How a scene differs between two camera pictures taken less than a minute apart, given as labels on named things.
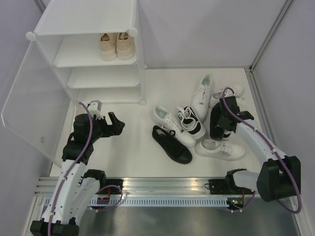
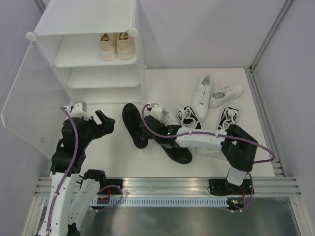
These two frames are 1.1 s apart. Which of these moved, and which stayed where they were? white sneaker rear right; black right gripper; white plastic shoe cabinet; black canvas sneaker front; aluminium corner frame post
Moved: black right gripper
Stayed: white sneaker rear right; aluminium corner frame post; black canvas sneaker front; white plastic shoe cabinet
